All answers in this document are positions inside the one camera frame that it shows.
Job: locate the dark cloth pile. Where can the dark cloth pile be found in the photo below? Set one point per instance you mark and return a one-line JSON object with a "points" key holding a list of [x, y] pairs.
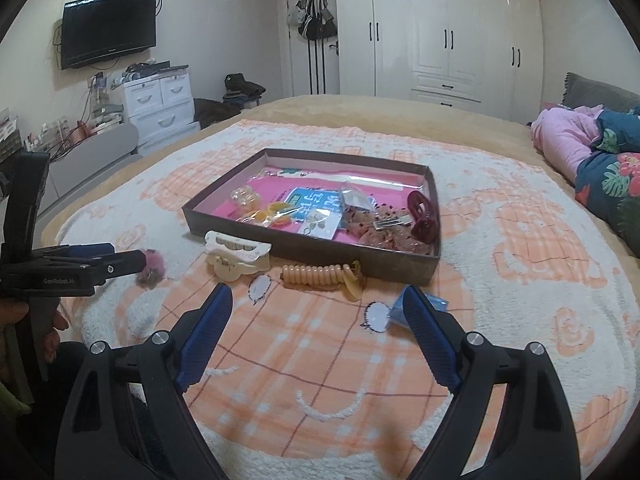
{"points": [[215, 112]]}

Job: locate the dark red hair clip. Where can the dark red hair clip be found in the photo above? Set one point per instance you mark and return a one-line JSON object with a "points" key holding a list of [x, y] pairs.
{"points": [[422, 215]]}

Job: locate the black set-top box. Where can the black set-top box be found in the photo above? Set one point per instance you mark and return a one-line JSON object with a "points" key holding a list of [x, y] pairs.
{"points": [[155, 67]]}

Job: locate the hanging bags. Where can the hanging bags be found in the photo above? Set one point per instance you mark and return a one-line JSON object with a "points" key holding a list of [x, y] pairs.
{"points": [[312, 22]]}

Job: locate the white earring card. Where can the white earring card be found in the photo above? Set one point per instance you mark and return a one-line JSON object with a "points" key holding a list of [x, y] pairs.
{"points": [[320, 225]]}

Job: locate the pink quilt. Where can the pink quilt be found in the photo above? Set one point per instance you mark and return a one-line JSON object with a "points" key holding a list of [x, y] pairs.
{"points": [[560, 140]]}

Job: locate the dark bag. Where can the dark bag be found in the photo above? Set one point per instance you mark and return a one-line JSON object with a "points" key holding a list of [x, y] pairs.
{"points": [[242, 90]]}

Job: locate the person's left hand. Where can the person's left hand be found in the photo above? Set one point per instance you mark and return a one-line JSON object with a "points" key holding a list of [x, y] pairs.
{"points": [[54, 322]]}

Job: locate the white hair claw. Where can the white hair claw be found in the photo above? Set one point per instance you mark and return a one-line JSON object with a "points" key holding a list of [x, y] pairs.
{"points": [[235, 255]]}

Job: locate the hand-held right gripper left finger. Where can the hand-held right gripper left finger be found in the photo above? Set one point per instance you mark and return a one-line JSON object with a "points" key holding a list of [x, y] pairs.
{"points": [[205, 340]]}

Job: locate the white door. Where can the white door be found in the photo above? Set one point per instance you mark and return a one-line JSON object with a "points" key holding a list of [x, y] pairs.
{"points": [[300, 70]]}

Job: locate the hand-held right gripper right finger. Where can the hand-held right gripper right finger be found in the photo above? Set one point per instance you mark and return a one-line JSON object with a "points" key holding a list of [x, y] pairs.
{"points": [[430, 340]]}

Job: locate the white glossy wardrobe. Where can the white glossy wardrobe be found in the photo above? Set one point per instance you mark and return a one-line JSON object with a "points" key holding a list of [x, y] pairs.
{"points": [[440, 35]]}

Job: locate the white drawer cabinet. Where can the white drawer cabinet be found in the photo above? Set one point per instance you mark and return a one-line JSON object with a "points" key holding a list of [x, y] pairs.
{"points": [[160, 107]]}

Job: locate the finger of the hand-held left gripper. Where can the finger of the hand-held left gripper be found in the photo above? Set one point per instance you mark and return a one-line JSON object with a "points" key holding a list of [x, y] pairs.
{"points": [[122, 264], [92, 250]]}

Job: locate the blue packet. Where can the blue packet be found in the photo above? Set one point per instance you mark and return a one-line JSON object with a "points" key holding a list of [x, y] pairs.
{"points": [[395, 312]]}

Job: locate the black flat television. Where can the black flat television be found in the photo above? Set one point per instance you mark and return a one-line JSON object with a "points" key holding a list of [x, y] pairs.
{"points": [[107, 30]]}

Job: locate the yellow hair clip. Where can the yellow hair clip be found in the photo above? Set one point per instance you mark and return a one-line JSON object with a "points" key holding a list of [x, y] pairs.
{"points": [[272, 210]]}

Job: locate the polka-dot bow hair clip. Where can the polka-dot bow hair clip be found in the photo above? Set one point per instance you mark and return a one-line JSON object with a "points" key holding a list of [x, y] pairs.
{"points": [[385, 235]]}

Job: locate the blue floral quilt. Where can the blue floral quilt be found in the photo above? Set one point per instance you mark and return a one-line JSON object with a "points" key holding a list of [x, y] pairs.
{"points": [[615, 175]]}

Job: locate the small clear plastic packet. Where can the small clear plastic packet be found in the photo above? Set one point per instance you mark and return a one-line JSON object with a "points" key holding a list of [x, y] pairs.
{"points": [[356, 196]]}

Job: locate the brown cardboard box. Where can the brown cardboard box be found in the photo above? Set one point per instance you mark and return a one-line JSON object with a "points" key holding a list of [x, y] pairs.
{"points": [[310, 250]]}

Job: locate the cluttered side shelf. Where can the cluttered side shelf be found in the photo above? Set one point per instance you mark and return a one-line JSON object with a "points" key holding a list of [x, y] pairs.
{"points": [[100, 105]]}

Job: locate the orange and white fleece blanket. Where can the orange and white fleece blanket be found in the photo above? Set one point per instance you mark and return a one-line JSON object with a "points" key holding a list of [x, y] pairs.
{"points": [[310, 370]]}

